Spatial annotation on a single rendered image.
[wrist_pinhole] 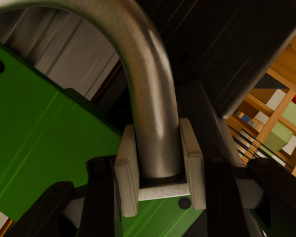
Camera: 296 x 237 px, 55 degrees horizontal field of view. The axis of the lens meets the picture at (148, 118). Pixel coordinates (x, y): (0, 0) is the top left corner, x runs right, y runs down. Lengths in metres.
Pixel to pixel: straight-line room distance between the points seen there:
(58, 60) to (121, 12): 0.46
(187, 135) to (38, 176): 0.13
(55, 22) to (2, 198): 0.15
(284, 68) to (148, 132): 0.84
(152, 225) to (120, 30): 0.15
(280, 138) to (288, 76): 2.48
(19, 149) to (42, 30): 0.10
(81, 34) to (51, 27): 0.38
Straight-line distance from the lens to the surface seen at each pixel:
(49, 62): 0.61
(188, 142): 0.15
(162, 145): 0.18
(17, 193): 0.26
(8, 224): 0.44
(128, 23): 0.18
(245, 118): 8.65
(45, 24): 0.25
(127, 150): 0.15
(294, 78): 0.99
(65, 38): 0.61
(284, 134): 3.51
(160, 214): 0.24
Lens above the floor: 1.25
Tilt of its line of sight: 13 degrees down
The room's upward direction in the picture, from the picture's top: 129 degrees clockwise
